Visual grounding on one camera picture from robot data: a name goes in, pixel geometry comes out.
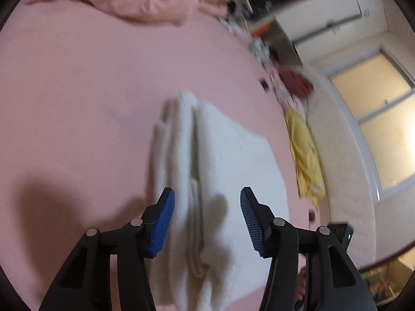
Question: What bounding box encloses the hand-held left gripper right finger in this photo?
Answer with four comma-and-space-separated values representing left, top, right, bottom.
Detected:
239, 187, 378, 311

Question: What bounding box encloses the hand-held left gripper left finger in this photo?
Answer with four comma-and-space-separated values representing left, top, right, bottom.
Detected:
39, 187, 176, 311

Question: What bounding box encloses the white knit sweater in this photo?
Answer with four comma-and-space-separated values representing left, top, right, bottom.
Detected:
151, 91, 291, 311

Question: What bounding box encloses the cream padded headboard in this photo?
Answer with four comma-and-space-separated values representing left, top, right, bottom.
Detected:
304, 67, 381, 268

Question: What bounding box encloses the yellow cloth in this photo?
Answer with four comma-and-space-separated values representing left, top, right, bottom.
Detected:
283, 108, 327, 208

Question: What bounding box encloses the frosted window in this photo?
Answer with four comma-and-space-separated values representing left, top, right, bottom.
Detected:
324, 47, 415, 202

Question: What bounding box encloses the pink bed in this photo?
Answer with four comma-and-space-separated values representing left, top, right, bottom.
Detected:
0, 0, 331, 311

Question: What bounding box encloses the dark red bag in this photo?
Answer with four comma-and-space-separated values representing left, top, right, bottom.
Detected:
278, 66, 315, 98

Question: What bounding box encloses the orange box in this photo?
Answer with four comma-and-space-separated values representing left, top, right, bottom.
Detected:
251, 24, 272, 37

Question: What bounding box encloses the white wardrobe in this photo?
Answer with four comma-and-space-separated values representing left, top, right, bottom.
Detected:
224, 0, 390, 69

